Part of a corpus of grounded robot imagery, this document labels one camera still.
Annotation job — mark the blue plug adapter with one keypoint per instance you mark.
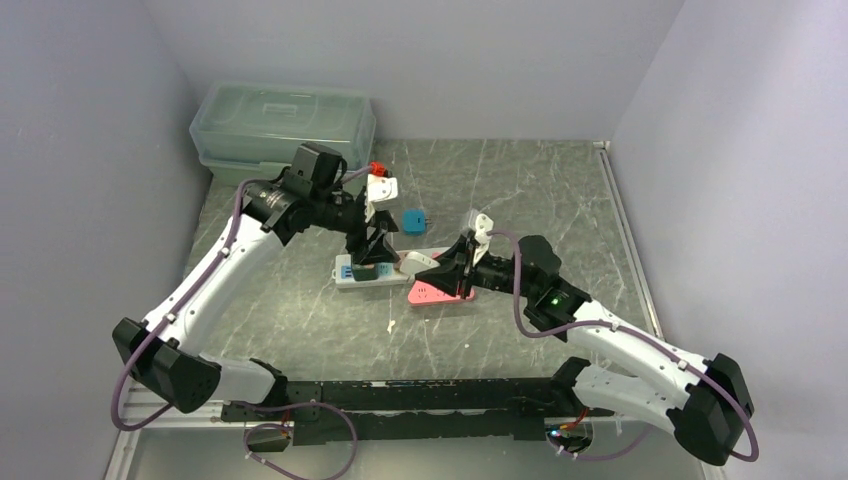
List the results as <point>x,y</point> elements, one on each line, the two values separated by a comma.
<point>414,222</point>

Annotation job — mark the white multicolour power strip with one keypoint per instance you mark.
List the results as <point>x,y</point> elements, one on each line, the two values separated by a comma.
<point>345,276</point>

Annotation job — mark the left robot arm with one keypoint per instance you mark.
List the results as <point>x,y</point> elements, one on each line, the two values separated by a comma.
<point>163,351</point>

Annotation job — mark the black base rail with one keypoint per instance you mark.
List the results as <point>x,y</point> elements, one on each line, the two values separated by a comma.
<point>521,409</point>

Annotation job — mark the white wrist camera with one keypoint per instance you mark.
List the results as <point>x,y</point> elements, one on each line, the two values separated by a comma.
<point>381,190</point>
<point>476,229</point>

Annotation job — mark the pink triangular power strip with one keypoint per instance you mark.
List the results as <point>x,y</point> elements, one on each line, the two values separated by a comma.
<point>422,294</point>

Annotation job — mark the green plastic storage box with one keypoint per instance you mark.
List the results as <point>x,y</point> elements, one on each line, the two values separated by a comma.
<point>246,130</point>

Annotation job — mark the aluminium frame rail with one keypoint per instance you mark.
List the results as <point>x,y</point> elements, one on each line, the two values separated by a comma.
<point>703,403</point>

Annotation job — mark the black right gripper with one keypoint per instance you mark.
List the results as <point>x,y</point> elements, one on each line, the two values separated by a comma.
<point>456,268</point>

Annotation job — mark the dark green cube socket adapter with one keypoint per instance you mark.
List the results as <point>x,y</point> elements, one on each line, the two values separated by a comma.
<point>365,273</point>

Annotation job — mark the white plug adapter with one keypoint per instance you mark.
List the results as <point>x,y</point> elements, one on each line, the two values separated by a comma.
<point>415,262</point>

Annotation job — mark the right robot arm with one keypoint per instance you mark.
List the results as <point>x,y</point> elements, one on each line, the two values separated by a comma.
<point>704,403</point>

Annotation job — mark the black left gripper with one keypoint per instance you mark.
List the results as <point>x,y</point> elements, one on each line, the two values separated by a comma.
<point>375,249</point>

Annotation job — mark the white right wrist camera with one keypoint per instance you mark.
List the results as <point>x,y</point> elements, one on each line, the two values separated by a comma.
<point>476,229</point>

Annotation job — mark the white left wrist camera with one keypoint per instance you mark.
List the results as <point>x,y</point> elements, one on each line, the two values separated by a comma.
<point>381,190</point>

